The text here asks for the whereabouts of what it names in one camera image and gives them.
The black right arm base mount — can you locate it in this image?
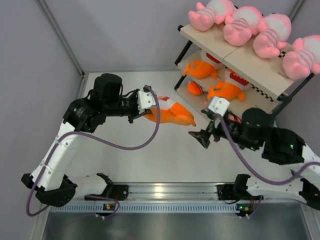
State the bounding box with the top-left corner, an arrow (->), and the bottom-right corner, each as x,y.
216,184 -> 260,204

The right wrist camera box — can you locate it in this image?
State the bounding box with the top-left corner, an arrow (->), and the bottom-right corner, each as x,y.
205,96 -> 230,117

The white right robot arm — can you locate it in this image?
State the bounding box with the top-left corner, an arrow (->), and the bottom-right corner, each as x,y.
189,108 -> 320,210

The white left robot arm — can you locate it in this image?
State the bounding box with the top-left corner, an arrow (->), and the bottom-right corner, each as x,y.
21,73 -> 157,207

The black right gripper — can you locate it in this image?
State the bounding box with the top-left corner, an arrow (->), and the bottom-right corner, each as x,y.
189,115 -> 260,152

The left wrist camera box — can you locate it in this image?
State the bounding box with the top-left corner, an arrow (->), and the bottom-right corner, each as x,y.
137,85 -> 156,113

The pink striped plush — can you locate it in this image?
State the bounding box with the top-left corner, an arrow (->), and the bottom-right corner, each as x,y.
223,6 -> 263,47
188,0 -> 236,31
282,34 -> 320,80
252,13 -> 292,59

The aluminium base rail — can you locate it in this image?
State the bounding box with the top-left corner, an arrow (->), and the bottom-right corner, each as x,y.
49,179 -> 307,217

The orange shark plush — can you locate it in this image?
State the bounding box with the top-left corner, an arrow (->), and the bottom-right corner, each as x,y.
182,49 -> 223,80
144,96 -> 196,127
204,68 -> 252,105

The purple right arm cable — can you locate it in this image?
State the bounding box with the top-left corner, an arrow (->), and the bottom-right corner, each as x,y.
216,113 -> 320,218

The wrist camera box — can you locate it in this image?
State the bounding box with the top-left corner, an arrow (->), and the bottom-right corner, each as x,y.
205,96 -> 230,117
137,85 -> 156,113

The beige three-tier shelf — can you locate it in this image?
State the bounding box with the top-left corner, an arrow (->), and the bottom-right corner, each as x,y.
174,24 -> 314,116

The orange plush on shelf left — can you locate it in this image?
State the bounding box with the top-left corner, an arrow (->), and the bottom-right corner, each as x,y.
187,80 -> 206,96

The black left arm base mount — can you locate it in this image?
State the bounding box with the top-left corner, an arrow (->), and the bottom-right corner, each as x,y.
84,184 -> 129,201

